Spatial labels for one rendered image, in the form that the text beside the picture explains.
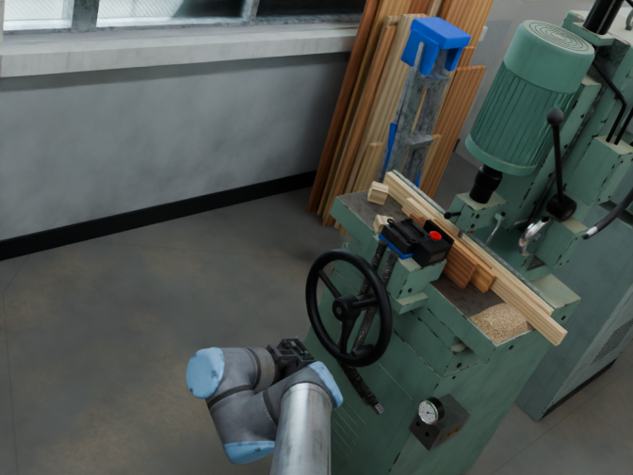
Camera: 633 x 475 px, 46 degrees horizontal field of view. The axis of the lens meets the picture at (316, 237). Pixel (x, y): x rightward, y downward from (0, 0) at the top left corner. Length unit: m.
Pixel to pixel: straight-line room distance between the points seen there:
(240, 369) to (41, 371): 1.26
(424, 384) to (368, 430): 0.28
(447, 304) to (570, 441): 1.40
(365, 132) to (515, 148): 1.65
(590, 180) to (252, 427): 1.03
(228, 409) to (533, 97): 0.92
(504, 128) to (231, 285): 1.60
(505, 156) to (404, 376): 0.63
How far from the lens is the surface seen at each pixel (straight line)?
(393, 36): 3.19
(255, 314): 2.94
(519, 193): 1.94
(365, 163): 3.34
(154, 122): 2.95
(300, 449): 1.08
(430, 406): 1.86
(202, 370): 1.41
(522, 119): 1.73
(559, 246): 1.98
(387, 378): 2.03
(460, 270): 1.86
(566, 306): 2.23
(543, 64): 1.68
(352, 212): 1.98
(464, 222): 1.88
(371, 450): 2.18
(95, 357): 2.65
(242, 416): 1.38
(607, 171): 1.91
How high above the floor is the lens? 1.92
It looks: 34 degrees down
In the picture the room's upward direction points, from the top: 20 degrees clockwise
